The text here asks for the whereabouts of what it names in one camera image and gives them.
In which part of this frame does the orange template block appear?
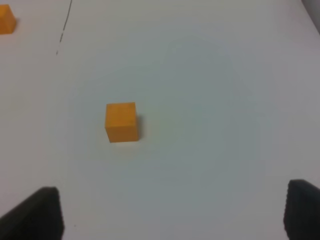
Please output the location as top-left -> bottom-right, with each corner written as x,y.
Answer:
0,4 -> 17,35

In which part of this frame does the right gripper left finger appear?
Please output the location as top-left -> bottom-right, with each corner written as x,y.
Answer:
0,186 -> 65,240

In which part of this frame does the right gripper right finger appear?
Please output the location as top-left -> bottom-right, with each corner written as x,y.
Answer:
283,179 -> 320,240

